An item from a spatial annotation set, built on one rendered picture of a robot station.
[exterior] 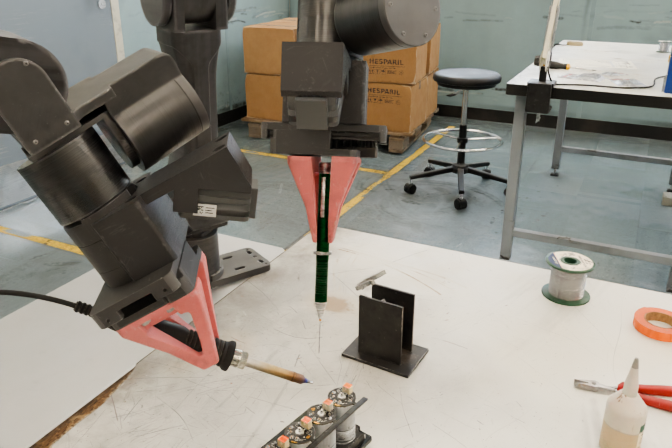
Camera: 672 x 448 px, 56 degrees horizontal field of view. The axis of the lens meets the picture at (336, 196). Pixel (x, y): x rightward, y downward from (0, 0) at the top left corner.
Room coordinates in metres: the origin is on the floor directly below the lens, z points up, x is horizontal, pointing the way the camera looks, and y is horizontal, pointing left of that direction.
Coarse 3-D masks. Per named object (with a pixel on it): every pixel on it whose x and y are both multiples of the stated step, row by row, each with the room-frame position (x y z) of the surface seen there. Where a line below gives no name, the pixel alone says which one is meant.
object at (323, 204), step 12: (324, 180) 0.50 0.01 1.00; (324, 192) 0.50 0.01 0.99; (324, 204) 0.49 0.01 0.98; (324, 216) 0.49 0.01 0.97; (324, 228) 0.49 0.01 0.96; (324, 240) 0.49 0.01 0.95; (324, 252) 0.48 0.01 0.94; (324, 264) 0.48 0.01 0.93; (324, 276) 0.48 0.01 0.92; (324, 288) 0.47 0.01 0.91; (324, 300) 0.47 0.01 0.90
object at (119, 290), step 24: (96, 216) 0.39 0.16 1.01; (96, 240) 0.39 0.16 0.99; (96, 264) 0.40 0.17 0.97; (120, 264) 0.39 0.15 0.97; (168, 264) 0.39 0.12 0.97; (120, 288) 0.39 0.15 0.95; (144, 288) 0.37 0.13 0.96; (168, 288) 0.38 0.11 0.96; (96, 312) 0.37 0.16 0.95; (120, 312) 0.37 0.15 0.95
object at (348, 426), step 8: (336, 408) 0.44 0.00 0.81; (344, 408) 0.44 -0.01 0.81; (336, 416) 0.44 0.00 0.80; (352, 416) 0.45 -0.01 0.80; (344, 424) 0.44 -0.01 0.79; (352, 424) 0.45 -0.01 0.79; (336, 432) 0.44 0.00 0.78; (344, 432) 0.44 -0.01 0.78; (352, 432) 0.45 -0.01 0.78; (336, 440) 0.44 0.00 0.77; (344, 440) 0.44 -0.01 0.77; (352, 440) 0.45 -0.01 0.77
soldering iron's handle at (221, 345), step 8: (80, 304) 0.41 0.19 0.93; (88, 304) 0.42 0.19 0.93; (80, 312) 0.41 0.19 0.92; (88, 312) 0.41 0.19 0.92; (112, 328) 0.41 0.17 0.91; (160, 328) 0.42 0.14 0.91; (168, 328) 0.42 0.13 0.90; (176, 328) 0.42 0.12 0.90; (184, 328) 0.43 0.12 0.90; (176, 336) 0.42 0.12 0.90; (184, 336) 0.42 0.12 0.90; (192, 336) 0.42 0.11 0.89; (192, 344) 0.42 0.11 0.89; (200, 344) 0.42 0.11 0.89; (216, 344) 0.42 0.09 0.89; (224, 344) 0.43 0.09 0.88; (232, 344) 0.43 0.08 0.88; (224, 352) 0.42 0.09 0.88; (232, 352) 0.42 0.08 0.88; (224, 360) 0.42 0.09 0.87; (224, 368) 0.42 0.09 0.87
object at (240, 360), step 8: (240, 352) 0.43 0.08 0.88; (232, 360) 0.42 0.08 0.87; (240, 360) 0.42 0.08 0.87; (248, 360) 0.43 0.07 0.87; (256, 360) 0.43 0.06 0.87; (240, 368) 0.42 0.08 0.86; (256, 368) 0.43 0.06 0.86; (264, 368) 0.43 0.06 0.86; (272, 368) 0.43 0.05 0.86; (280, 368) 0.43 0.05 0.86; (280, 376) 0.43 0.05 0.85; (288, 376) 0.43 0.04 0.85; (296, 376) 0.43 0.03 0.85; (304, 376) 0.44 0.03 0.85
